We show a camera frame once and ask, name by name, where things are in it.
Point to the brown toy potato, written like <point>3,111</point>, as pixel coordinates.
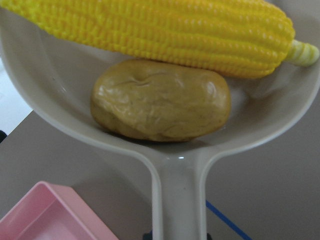
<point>154,101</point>

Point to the beige plastic dustpan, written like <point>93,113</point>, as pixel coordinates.
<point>55,77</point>

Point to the yellow toy corn cob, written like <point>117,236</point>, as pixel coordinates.
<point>236,38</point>

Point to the pink plastic bin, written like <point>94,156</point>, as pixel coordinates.
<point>53,212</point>

